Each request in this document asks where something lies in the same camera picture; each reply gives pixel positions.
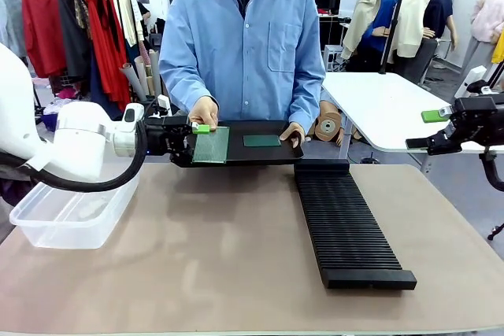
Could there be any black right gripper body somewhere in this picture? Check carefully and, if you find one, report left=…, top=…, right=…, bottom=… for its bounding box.
left=427, top=94, right=504, bottom=156

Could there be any grey cardboard tube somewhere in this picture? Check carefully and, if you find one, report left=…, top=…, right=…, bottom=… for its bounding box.
left=119, top=61, right=147, bottom=103

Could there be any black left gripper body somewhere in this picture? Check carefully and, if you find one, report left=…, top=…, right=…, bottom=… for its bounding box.
left=143, top=114, right=196, bottom=167

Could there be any clear plastic box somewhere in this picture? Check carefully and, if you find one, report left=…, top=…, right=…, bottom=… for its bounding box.
left=9, top=172, right=141, bottom=251

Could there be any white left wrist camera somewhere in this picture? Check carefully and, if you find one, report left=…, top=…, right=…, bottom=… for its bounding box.
left=120, top=102, right=145, bottom=124

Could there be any person's right hand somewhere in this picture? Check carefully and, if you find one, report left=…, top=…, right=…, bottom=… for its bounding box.
left=187, top=97, right=220, bottom=132

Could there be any small white device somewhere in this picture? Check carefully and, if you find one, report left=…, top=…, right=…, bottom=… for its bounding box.
left=156, top=94, right=172, bottom=117

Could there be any black slotted PCB rack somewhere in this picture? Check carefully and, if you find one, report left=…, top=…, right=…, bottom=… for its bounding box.
left=294, top=159, right=418, bottom=291

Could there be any person's left hand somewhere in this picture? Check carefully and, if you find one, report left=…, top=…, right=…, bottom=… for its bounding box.
left=279, top=121, right=306, bottom=150

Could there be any red hanging shirt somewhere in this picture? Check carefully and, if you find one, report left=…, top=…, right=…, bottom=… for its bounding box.
left=21, top=0, right=67, bottom=79

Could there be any white table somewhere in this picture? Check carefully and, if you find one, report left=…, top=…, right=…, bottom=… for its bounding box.
left=320, top=71, right=504, bottom=155

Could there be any yellow garment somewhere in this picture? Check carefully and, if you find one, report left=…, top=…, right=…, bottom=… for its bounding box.
left=491, top=24, right=504, bottom=65

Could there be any mannequin cream jacket navy top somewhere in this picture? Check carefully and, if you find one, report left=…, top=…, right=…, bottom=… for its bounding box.
left=395, top=0, right=460, bottom=86

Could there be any person's right forearm blue sleeve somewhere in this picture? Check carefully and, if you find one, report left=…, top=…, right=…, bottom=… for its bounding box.
left=158, top=48, right=218, bottom=117

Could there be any small dark green PCB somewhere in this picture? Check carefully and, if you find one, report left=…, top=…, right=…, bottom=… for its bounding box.
left=242, top=134, right=282, bottom=148

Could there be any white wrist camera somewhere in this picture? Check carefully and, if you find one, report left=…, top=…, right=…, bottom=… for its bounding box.
left=120, top=102, right=145, bottom=124
left=454, top=65, right=498, bottom=99

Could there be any mannequin pink top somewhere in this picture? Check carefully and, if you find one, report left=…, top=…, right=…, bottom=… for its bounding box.
left=469, top=0, right=504, bottom=44

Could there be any purple clothes pile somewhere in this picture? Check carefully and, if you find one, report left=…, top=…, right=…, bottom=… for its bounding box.
left=36, top=95, right=64, bottom=133

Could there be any black tripod leg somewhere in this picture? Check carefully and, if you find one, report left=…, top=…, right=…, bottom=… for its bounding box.
left=487, top=222, right=504, bottom=242

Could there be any large light green PCB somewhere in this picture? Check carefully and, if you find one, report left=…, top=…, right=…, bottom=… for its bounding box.
left=192, top=126, right=231, bottom=165

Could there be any black tripod pole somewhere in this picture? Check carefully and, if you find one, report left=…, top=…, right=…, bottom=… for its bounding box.
left=378, top=0, right=409, bottom=76

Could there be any red hanging dress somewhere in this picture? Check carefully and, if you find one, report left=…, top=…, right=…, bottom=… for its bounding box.
left=83, top=0, right=132, bottom=112

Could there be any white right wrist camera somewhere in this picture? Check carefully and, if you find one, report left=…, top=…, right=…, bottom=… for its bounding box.
left=454, top=65, right=498, bottom=99

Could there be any person torso blue shirt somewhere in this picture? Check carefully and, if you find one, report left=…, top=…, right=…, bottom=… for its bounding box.
left=158, top=0, right=328, bottom=132

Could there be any beige cardboard tube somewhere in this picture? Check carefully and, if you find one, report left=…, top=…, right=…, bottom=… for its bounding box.
left=133, top=54, right=154, bottom=98
left=148, top=49, right=163, bottom=98

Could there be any white wire basket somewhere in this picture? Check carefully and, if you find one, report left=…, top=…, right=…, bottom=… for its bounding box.
left=322, top=44, right=348, bottom=74

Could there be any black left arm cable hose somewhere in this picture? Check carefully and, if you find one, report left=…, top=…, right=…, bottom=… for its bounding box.
left=0, top=120, right=149, bottom=194

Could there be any grey hanging garment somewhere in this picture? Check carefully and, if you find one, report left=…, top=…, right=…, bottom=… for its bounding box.
left=0, top=0, right=29, bottom=60

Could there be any mannequin beige coat blue shirt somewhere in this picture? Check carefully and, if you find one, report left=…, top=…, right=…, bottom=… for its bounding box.
left=339, top=0, right=415, bottom=74

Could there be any dark hanging jacket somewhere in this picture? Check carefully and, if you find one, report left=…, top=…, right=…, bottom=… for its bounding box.
left=57, top=0, right=94, bottom=86

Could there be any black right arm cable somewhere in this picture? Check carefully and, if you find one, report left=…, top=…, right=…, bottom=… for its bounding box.
left=479, top=149, right=504, bottom=193

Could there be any black plastic tray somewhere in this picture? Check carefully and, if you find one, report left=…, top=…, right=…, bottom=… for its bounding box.
left=172, top=120, right=305, bottom=168

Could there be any brown mannequin torso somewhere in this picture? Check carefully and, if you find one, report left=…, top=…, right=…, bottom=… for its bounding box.
left=306, top=99, right=356, bottom=147

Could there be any cream hanging garment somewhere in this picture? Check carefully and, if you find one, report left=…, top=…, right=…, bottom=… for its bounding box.
left=113, top=0, right=146, bottom=49

